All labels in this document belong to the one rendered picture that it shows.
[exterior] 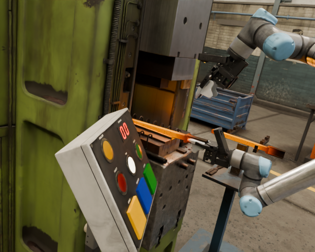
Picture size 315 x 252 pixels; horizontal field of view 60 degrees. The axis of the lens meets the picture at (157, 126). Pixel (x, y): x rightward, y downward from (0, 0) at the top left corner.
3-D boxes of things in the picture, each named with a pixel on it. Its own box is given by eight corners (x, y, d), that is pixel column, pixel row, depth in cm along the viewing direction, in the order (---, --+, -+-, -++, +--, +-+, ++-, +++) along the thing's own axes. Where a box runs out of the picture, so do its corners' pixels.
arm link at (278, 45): (311, 42, 77) (289, 26, 85) (280, 35, 73) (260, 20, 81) (295, 66, 82) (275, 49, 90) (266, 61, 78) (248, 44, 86)
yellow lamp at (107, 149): (118, 158, 63) (120, 141, 62) (104, 164, 60) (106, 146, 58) (108, 154, 65) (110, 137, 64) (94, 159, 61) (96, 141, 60)
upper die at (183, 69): (192, 79, 127) (196, 58, 124) (171, 80, 110) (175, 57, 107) (123, 63, 147) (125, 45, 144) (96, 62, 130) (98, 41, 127)
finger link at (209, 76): (200, 88, 97) (216, 69, 93) (197, 86, 97) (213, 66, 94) (204, 89, 101) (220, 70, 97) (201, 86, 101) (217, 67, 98)
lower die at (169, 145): (178, 148, 137) (181, 133, 135) (157, 159, 121) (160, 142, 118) (115, 124, 157) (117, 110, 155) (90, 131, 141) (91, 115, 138)
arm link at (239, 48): (233, 35, 89) (240, 37, 95) (224, 47, 91) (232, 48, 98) (251, 49, 87) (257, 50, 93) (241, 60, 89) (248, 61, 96)
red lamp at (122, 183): (131, 189, 65) (134, 173, 64) (119, 197, 61) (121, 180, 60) (121, 184, 67) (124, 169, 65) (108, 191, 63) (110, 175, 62)
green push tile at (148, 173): (157, 182, 88) (149, 162, 87) (154, 194, 81) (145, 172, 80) (152, 184, 89) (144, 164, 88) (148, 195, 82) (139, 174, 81)
